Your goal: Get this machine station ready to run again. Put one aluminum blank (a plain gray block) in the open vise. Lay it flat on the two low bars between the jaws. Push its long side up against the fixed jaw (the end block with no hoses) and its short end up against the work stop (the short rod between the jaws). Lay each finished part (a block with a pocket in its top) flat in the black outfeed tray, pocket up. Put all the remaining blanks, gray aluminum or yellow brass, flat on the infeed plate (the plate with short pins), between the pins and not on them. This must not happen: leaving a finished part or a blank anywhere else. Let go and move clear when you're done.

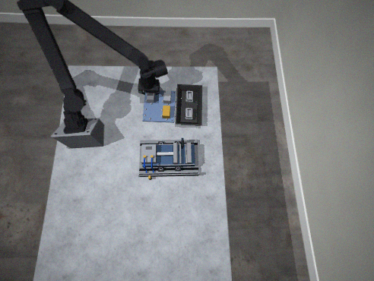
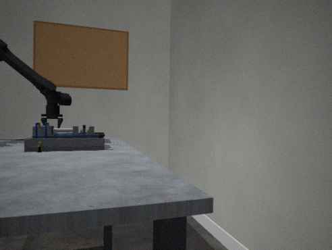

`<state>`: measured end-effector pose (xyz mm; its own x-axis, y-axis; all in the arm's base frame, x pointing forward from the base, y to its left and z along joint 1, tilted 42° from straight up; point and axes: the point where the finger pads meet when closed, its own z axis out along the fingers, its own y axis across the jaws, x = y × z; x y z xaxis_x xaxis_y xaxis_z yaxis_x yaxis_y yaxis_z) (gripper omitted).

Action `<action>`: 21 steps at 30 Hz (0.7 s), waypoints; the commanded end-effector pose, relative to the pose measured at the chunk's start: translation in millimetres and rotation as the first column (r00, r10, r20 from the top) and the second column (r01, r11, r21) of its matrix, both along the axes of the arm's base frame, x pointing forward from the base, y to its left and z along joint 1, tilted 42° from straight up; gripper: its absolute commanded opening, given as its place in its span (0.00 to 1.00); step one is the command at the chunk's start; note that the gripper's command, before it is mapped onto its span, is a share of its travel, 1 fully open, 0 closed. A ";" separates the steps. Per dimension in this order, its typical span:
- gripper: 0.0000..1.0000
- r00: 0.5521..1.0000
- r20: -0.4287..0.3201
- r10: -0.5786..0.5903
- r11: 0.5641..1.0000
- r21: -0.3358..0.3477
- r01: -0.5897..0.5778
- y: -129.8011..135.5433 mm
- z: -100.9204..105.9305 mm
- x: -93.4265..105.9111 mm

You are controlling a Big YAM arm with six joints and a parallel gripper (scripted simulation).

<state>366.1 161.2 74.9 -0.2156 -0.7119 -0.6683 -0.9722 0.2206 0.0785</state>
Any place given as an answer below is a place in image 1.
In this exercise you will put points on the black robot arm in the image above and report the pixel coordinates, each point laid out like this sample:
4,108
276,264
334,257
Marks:
73,102

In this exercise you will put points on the yellow brass block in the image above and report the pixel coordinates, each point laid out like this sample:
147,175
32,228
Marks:
166,111

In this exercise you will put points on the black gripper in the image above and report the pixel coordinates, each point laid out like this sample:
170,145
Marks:
149,88

